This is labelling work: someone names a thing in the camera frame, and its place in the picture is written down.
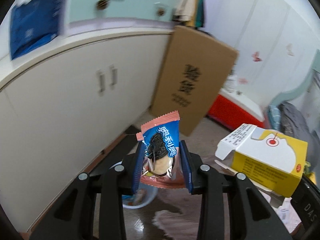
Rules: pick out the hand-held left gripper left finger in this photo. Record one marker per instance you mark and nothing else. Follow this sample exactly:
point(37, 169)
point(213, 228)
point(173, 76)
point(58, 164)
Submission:
point(137, 170)

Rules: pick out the plaid pillow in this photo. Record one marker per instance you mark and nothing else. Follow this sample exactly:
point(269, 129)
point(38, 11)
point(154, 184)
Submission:
point(275, 117)

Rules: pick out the red and white storage box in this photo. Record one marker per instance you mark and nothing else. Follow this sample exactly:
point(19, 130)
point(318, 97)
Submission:
point(232, 110)

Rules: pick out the cream hanging jacket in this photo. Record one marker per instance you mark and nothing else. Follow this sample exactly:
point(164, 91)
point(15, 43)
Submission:
point(186, 2)

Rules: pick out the green hanging garment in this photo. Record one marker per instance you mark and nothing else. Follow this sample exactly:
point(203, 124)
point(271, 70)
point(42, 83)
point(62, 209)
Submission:
point(200, 5)

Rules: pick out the pale butterfly sticker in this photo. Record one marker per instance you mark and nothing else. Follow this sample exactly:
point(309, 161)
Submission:
point(290, 48)

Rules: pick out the teal bunk bed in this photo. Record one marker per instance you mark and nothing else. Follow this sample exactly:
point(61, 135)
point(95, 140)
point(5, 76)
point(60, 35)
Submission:
point(295, 90)

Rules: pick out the white low cabinet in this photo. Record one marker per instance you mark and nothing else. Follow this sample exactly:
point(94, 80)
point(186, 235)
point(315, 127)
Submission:
point(62, 105)

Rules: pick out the stepped shelf unit with drawers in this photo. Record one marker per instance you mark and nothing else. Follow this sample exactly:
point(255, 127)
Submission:
point(82, 5)

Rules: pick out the blue plastic bin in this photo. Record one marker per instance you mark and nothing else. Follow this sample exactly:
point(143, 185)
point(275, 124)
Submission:
point(147, 200)

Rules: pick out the pink checked tablecloth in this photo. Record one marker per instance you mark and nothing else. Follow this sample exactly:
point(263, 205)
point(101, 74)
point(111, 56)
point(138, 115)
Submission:
point(170, 221)

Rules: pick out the blue plastic package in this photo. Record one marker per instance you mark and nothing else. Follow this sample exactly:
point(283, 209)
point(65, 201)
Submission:
point(32, 25)

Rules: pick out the white wardrobe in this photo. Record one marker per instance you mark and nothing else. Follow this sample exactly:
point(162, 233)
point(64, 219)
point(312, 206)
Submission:
point(262, 30)

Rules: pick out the yellow and white carton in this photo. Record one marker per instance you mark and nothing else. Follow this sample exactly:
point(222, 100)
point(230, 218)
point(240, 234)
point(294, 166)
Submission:
point(270, 165)

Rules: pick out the pine cone ornament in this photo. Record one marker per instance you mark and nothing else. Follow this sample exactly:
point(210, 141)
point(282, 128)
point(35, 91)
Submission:
point(160, 11)
point(102, 3)

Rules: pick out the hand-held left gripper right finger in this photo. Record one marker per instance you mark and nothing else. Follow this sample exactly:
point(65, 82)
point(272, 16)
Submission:
point(186, 167)

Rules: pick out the blue pink cookie packet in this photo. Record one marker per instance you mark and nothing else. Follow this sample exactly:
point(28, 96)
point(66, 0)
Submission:
point(160, 140)

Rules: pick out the black floor board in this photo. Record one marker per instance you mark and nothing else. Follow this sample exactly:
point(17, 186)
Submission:
point(112, 152)

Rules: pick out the pink butterfly sticker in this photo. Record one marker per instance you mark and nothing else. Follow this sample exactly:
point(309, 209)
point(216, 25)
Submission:
point(257, 56)

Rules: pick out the large cardboard box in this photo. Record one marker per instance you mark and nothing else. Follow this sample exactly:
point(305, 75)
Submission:
point(200, 55)

